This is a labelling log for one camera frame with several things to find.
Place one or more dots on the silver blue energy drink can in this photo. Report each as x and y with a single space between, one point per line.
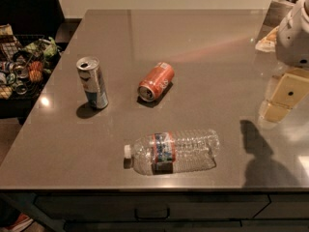
92 81

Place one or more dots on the black drawer handle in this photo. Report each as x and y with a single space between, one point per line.
152 214

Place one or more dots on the orange red shoe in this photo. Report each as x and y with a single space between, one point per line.
19 225

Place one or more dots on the black wire basket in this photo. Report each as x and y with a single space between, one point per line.
22 76

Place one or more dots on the green snack bag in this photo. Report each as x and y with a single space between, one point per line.
42 48

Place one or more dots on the clear plastic water bottle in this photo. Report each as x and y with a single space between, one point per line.
173 152

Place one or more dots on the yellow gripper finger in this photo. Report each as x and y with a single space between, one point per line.
291 89
273 112

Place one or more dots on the dark drawer cabinet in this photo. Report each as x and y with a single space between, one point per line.
189 211

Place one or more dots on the orange soda can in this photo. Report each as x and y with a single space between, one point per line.
155 82

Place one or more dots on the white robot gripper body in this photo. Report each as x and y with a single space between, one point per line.
294 42

